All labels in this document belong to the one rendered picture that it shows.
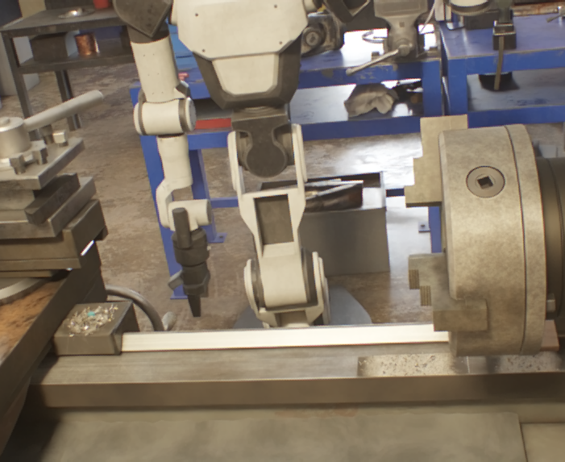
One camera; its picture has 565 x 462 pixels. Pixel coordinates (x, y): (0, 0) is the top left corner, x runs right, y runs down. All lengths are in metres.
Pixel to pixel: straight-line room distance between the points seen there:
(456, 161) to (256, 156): 1.05
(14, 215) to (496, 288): 0.76
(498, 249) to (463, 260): 0.03
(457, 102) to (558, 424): 1.60
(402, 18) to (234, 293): 1.26
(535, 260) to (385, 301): 2.11
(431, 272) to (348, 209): 2.11
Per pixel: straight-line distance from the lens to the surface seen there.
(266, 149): 1.77
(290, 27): 1.62
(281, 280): 1.89
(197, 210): 1.87
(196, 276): 1.93
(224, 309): 2.92
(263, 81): 1.67
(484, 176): 0.77
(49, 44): 4.94
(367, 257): 2.99
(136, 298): 1.53
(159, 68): 1.76
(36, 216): 1.15
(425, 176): 0.85
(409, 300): 2.83
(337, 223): 2.92
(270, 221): 1.87
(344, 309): 2.49
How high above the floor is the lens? 1.49
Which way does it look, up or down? 25 degrees down
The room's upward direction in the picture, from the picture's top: 8 degrees counter-clockwise
